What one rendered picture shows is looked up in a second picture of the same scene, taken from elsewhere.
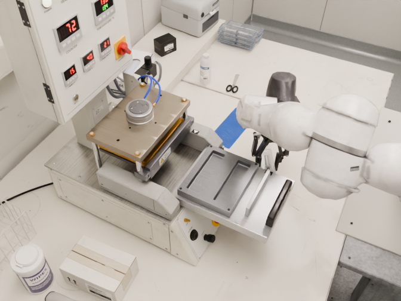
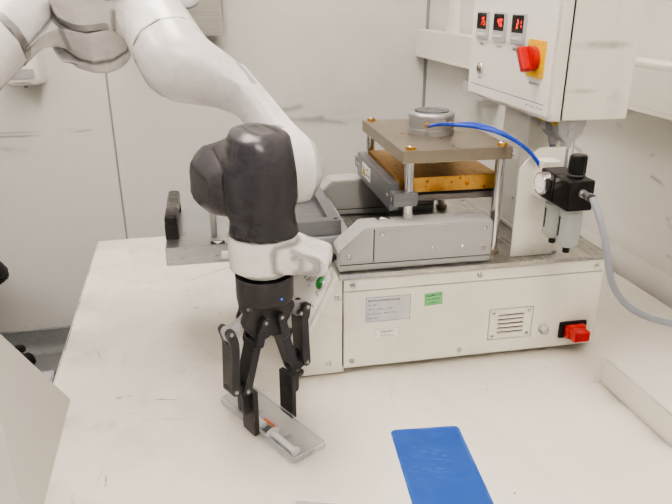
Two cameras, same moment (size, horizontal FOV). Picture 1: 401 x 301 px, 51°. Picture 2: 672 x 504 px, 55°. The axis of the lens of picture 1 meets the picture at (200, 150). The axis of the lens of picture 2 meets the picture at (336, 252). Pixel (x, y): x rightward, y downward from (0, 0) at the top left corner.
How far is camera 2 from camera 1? 1.89 m
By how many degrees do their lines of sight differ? 103
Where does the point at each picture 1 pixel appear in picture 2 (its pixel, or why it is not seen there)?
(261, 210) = (196, 216)
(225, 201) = not seen: hidden behind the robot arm
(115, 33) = (536, 23)
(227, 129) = (448, 470)
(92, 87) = (495, 79)
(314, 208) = (126, 414)
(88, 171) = (462, 205)
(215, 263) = not seen: hidden behind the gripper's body
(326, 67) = not seen: outside the picture
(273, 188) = (196, 233)
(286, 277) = (139, 326)
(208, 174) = (303, 211)
